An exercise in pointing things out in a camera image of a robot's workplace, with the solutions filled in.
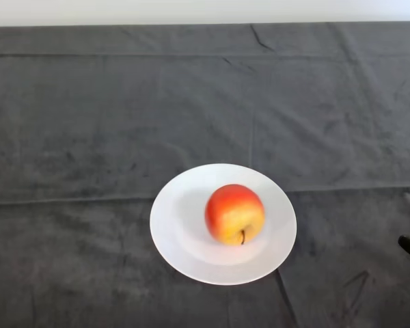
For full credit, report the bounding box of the white round plate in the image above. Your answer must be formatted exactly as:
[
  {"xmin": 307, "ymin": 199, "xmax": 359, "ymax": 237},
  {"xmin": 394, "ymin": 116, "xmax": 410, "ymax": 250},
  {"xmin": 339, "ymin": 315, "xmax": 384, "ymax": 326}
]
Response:
[{"xmin": 149, "ymin": 163, "xmax": 298, "ymax": 286}]

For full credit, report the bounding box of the red yellow apple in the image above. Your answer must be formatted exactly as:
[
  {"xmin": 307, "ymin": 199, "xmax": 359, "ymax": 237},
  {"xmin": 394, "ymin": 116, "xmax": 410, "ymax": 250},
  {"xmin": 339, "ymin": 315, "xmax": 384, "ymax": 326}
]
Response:
[{"xmin": 204, "ymin": 183, "xmax": 266, "ymax": 247}]

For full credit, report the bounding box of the black cloth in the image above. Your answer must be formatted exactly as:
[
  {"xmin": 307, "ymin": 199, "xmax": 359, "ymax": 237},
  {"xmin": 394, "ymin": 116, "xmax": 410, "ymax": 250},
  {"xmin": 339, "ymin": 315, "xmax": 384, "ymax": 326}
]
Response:
[{"xmin": 0, "ymin": 20, "xmax": 410, "ymax": 328}]

